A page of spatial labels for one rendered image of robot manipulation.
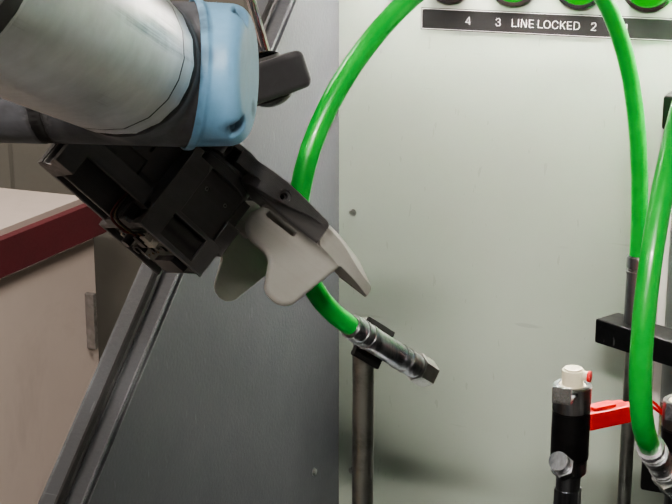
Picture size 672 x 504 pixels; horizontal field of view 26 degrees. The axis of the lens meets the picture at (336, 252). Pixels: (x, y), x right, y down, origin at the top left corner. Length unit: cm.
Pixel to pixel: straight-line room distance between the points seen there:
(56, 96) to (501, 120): 80
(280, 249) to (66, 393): 201
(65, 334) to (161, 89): 221
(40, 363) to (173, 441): 164
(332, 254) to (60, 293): 194
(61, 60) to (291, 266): 39
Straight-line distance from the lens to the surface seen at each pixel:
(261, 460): 133
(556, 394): 105
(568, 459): 107
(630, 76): 119
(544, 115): 133
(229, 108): 73
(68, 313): 286
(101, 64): 58
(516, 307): 138
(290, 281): 91
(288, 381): 136
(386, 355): 103
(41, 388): 282
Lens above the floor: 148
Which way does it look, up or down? 15 degrees down
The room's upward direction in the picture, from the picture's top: straight up
